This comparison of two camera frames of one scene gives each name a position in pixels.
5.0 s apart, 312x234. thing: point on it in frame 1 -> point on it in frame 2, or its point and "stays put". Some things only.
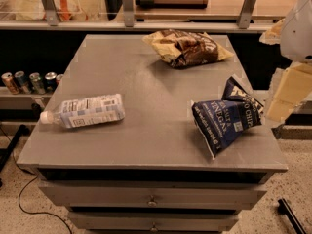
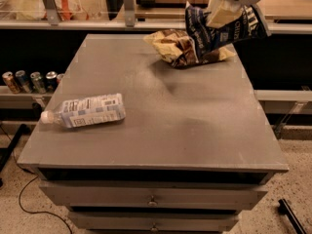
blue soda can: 22,82 stays put
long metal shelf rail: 139,25 stays put
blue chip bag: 223,121 -> 205,39
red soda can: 58,78 stays put
